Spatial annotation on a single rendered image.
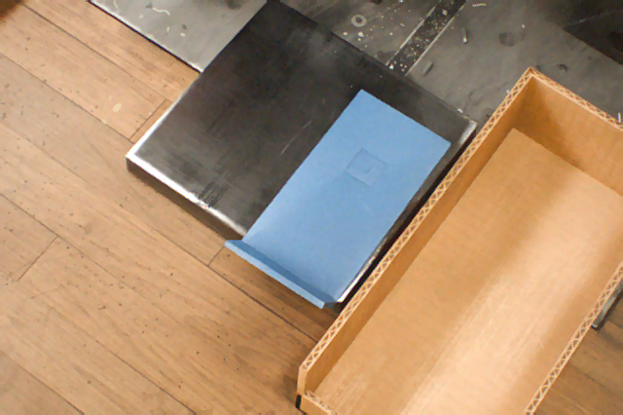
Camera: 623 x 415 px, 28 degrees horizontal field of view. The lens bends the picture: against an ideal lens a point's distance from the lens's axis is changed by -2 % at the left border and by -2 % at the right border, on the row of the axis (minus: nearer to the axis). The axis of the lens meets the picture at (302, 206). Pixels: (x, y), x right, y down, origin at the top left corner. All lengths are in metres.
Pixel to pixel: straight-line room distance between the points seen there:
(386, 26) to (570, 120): 0.16
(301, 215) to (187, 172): 0.08
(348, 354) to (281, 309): 0.05
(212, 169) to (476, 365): 0.21
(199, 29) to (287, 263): 0.20
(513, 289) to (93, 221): 0.27
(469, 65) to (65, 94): 0.28
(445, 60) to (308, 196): 0.16
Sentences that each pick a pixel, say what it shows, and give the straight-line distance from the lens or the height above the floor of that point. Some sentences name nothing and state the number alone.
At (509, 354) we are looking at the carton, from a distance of 0.80.
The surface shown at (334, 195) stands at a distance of 0.80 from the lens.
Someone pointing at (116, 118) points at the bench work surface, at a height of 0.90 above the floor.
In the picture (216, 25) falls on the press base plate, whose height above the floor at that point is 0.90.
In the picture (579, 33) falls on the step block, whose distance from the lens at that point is 0.92.
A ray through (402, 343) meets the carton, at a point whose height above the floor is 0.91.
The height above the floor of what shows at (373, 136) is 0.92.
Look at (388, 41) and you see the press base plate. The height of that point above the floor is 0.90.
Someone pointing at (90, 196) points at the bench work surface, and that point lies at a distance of 0.83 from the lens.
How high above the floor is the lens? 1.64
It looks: 63 degrees down
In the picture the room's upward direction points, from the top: 6 degrees clockwise
